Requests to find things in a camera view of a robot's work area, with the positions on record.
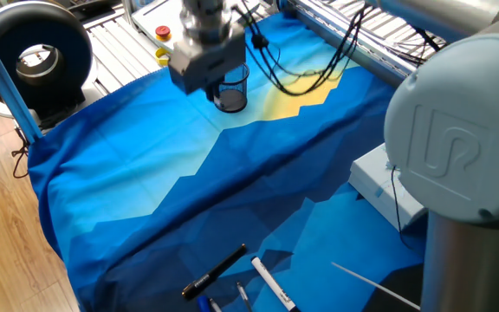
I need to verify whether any grey Schunk gripper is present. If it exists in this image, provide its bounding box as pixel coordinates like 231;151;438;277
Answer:
167;23;248;103

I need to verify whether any black mesh pen holder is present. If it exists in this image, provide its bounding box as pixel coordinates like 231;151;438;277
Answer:
209;62;250;114

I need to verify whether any long black pen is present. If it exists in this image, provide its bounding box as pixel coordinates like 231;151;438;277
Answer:
181;243;249;302

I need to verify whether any yellow plastic hook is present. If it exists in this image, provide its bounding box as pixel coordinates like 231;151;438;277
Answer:
153;46;175;67

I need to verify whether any white teach pendant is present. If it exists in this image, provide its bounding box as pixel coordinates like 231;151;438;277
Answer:
131;0;262;55

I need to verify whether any light blue gift box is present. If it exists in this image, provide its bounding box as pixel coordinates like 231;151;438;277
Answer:
347;142;428;231

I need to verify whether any white marker black cap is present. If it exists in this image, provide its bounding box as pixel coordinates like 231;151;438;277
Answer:
250;256;301;312

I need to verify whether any black cable bundle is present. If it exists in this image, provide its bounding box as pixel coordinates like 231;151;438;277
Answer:
231;0;448;97

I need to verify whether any aluminium table rail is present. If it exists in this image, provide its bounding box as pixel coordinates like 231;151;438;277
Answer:
283;0;411;88

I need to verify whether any black floor cable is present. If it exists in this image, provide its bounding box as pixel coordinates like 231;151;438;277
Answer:
10;123;32;179

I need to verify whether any blue frame post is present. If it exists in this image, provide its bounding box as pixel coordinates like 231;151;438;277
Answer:
0;12;43;144

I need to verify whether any thin black cable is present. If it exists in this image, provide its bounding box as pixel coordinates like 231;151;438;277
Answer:
390;166;412;249

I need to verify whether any thin white cable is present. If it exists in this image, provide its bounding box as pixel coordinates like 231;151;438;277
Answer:
330;261;422;311

